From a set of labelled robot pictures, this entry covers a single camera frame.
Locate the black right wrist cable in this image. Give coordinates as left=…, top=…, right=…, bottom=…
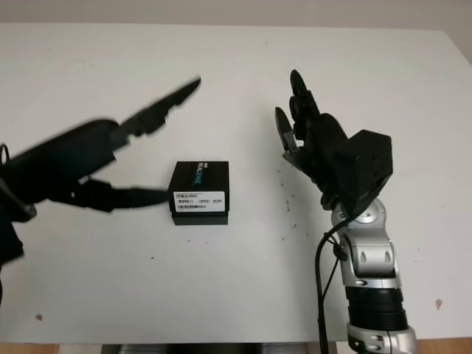
left=313, top=212, right=355, bottom=354

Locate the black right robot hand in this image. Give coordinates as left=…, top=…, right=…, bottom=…
left=274, top=69, right=355, bottom=212

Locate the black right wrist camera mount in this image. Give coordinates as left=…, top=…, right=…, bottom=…
left=341, top=128, right=394, bottom=219

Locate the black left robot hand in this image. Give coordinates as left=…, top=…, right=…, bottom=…
left=7, top=75, right=202, bottom=214

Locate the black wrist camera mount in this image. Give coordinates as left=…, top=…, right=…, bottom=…
left=341, top=128, right=394, bottom=219
left=0, top=178, right=38, bottom=266

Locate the black RealSense box lid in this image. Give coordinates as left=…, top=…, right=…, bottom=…
left=167, top=159, right=231, bottom=215

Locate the grey robot torso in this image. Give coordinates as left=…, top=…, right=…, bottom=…
left=119, top=342, right=339, bottom=354

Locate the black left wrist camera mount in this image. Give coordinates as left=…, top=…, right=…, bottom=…
left=0, top=178, right=38, bottom=266

